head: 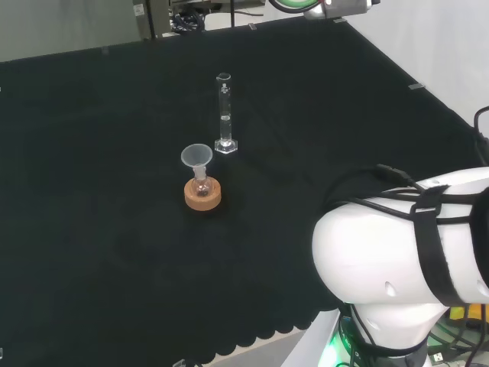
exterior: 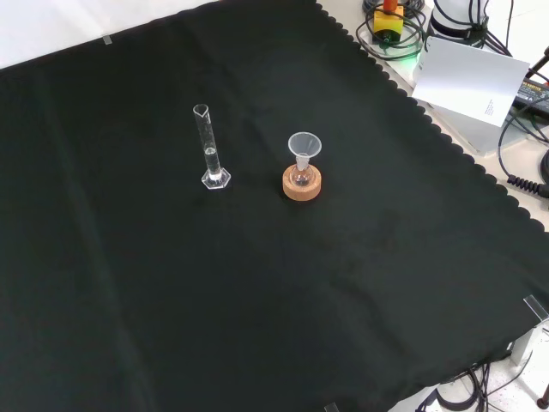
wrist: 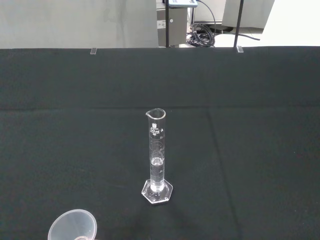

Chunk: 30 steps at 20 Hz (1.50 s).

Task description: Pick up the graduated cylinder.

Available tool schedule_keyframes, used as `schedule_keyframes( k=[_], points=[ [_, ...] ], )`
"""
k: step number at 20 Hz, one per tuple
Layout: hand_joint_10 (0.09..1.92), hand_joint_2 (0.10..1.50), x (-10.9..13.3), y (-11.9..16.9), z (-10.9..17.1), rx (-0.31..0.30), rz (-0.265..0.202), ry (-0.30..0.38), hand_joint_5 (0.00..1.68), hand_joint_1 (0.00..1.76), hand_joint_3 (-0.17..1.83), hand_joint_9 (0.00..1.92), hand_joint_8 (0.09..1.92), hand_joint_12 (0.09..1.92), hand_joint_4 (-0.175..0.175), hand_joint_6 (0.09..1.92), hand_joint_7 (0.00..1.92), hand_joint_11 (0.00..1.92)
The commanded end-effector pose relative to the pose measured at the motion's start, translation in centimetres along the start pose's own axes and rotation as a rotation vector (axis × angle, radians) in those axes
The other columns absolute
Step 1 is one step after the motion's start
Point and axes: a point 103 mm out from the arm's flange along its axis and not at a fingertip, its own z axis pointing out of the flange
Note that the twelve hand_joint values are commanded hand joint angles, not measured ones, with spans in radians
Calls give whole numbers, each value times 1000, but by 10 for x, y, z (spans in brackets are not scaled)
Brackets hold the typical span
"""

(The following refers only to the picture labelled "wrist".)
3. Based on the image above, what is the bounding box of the black bench cloth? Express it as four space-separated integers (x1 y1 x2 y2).
0 45 320 240

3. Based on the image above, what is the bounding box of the grey metal cabinet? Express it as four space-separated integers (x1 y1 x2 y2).
156 6 189 48

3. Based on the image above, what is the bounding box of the black stand pole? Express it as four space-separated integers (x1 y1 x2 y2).
233 0 245 48
165 0 171 48

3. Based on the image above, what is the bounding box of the blue-grey device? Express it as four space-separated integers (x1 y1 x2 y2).
168 0 199 8

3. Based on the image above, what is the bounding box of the translucent plastic funnel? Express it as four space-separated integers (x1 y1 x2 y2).
47 208 98 240

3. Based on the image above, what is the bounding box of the pale grey board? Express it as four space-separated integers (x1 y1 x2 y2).
221 0 276 30
0 0 160 50

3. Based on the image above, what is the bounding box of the black cable bundle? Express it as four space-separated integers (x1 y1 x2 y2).
187 21 261 48

